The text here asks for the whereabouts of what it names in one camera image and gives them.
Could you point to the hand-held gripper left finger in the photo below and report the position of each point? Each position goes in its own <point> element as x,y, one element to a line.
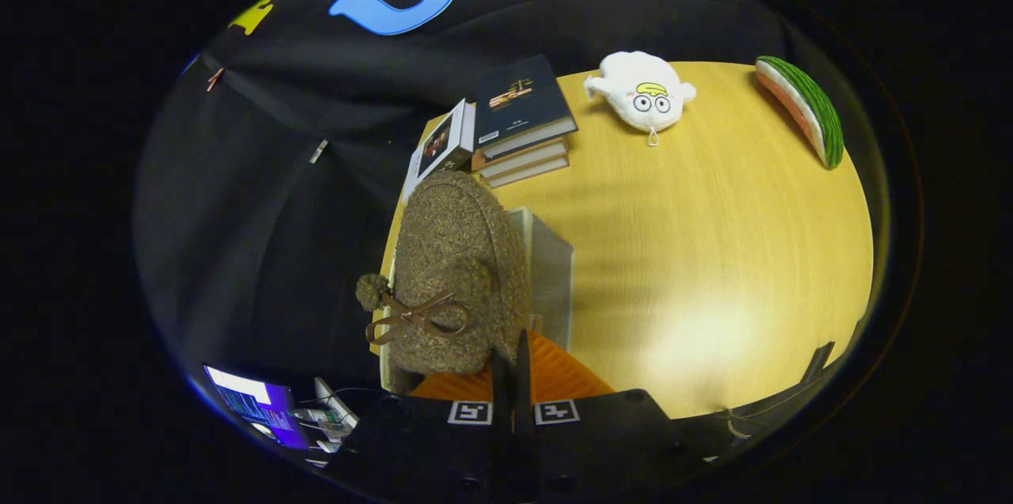
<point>500,393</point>

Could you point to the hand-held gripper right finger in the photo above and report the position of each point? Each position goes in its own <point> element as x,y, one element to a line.
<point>522,377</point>

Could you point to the grey fabric storage box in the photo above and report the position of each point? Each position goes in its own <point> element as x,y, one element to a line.
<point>550,282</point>

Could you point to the brown fuzzy shoe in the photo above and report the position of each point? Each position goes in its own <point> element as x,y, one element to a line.
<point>459,251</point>

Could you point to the white power strip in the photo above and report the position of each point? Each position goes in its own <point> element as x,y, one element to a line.
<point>332,403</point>

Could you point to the thin brown book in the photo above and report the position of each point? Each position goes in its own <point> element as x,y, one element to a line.
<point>530,172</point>

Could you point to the brown cover book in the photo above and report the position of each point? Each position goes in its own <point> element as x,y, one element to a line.
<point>526,158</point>

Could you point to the laptop screen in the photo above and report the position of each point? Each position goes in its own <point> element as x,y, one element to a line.
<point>253,401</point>

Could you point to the white cover book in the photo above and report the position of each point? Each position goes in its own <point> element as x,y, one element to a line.
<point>439,144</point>

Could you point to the black backdrop cloth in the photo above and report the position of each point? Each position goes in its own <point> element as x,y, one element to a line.
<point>261,251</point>

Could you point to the dark blue book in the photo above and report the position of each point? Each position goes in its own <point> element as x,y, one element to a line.
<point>518,96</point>

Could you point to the silver cloth clip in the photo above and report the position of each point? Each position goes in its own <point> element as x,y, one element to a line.
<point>318,150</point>

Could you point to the white plush toy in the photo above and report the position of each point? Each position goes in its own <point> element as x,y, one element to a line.
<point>633,81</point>

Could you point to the watermelon slice plush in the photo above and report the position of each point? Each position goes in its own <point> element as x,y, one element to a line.
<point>815,112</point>

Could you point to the copper cloth clip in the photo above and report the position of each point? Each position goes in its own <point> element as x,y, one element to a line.
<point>214,79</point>

